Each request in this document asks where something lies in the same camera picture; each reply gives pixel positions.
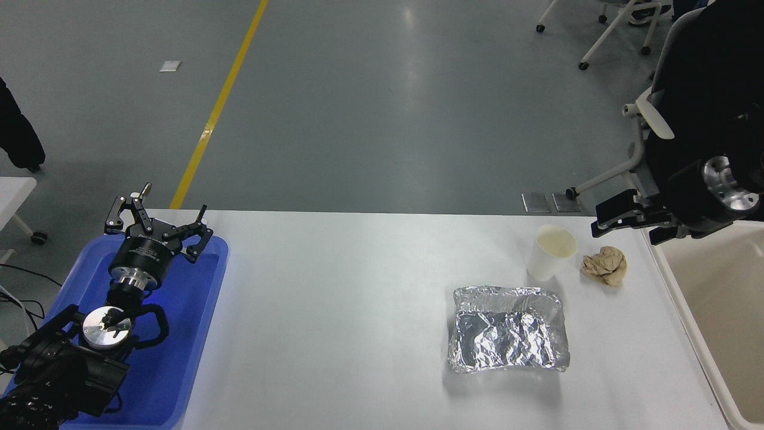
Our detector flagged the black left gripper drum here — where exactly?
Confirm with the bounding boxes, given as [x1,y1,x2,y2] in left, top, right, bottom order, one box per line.
[109,234,178,282]

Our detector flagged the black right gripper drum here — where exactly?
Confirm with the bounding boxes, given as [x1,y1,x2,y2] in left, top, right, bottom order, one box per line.
[652,156,738,233]

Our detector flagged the white paper cup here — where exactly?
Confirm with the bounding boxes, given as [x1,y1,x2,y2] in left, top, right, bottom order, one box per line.
[526,225,578,282]

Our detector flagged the crumpled tan paper ball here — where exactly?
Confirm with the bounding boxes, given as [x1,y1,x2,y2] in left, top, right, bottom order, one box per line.
[582,246,628,287]

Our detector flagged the blue plastic tray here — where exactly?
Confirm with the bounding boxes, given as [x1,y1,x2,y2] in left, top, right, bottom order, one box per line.
[3,234,230,429]

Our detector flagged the grey white office chair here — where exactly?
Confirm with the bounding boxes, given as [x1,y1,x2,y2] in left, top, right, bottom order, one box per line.
[565,7,708,201]

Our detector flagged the large pale bin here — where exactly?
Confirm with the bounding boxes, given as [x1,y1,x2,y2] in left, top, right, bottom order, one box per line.
[645,220,764,430]

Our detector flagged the person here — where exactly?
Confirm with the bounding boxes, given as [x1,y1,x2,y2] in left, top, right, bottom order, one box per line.
[648,0,764,180]
[0,78,47,171]
[629,2,673,27]

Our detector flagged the crumpled foil tray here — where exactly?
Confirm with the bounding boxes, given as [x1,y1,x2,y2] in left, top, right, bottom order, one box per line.
[448,285,570,374]

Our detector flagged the white-legged rolling chair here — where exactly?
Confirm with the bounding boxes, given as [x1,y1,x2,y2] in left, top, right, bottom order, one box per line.
[535,0,657,71]

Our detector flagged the black floor cables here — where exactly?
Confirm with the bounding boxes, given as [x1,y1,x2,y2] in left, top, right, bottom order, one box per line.
[0,263,63,335]

